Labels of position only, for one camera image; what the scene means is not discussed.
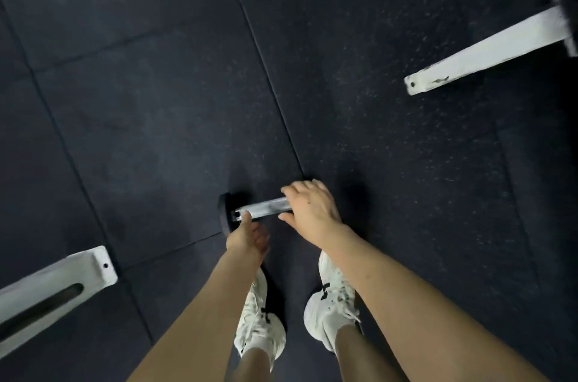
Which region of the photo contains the person's right hand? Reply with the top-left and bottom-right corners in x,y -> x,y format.
278,179 -> 344,250

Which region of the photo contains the person's left hand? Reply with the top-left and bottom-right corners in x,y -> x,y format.
225,211 -> 271,267

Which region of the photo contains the black dumbbell with chrome handle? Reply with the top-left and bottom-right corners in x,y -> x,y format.
218,192 -> 293,234

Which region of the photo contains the person's left forearm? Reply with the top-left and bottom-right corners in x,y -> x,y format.
128,250 -> 268,382

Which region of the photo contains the person's right forearm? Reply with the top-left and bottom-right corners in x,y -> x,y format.
316,223 -> 550,382

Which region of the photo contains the person's right white sneaker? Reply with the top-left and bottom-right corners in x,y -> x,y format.
303,251 -> 362,353

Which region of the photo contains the person's white sneaker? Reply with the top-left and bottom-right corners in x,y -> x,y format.
233,267 -> 286,372
303,251 -> 362,353

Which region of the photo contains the person's left white sneaker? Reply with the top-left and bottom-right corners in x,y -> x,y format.
233,267 -> 286,372

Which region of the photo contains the person's left leg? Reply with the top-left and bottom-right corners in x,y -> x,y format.
235,347 -> 272,382

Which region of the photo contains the person's leg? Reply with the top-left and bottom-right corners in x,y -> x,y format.
235,347 -> 272,382
334,325 -> 405,382

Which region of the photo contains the person's right leg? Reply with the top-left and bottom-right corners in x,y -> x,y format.
334,325 -> 405,382

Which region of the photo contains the white metal frame foot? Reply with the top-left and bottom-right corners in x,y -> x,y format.
0,245 -> 119,358
404,0 -> 578,96

